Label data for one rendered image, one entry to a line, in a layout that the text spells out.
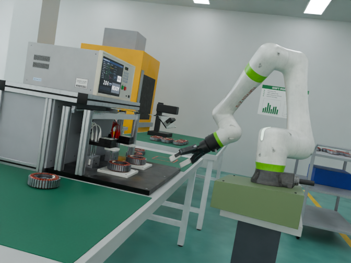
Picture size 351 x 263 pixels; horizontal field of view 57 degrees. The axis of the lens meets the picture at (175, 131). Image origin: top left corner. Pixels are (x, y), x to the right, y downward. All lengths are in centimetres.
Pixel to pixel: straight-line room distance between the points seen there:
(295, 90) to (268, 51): 23
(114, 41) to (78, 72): 422
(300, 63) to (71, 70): 107
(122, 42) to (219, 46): 221
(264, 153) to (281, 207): 26
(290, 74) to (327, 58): 541
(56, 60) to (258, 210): 111
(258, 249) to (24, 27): 497
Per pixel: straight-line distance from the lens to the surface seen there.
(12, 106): 159
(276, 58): 156
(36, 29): 560
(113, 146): 157
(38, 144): 152
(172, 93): 696
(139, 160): 174
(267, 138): 143
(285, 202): 129
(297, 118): 158
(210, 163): 309
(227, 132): 171
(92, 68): 154
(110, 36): 581
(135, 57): 530
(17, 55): 571
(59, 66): 162
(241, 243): 148
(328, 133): 695
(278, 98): 681
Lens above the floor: 111
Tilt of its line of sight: 4 degrees down
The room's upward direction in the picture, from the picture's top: 9 degrees clockwise
